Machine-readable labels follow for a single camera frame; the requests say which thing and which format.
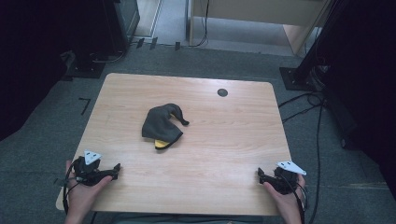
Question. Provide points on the person's right hand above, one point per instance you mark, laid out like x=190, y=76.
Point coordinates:
x=291, y=203

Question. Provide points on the black metal stand with base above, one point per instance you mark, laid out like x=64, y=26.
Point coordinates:
x=303, y=70

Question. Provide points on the grey yellow cloth black trim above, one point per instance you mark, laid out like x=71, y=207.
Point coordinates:
x=158, y=126

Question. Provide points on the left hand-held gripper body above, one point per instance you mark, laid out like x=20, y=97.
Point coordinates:
x=88, y=175

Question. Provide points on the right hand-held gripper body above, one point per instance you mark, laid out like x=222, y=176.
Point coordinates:
x=285, y=183

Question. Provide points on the person's left hand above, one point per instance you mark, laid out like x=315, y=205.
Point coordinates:
x=81, y=197

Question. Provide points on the black cabinet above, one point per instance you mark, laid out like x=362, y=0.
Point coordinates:
x=102, y=28

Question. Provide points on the black angled floor tape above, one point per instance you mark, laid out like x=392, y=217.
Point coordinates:
x=84, y=105

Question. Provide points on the round black table hole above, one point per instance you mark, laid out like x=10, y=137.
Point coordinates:
x=222, y=92

